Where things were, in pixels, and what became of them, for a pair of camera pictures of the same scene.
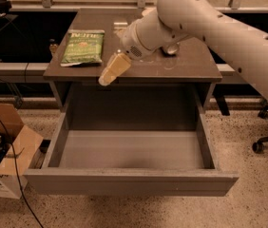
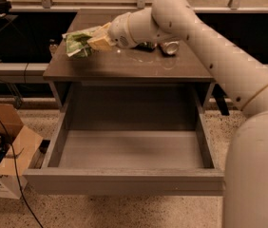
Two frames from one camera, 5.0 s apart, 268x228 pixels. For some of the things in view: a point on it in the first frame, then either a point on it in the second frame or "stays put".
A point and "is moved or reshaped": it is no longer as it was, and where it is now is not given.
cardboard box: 8,180 stays put
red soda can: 172,48 stays put
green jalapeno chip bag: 83,47 is moved or reshaped
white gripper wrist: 130,44 -> 119,31
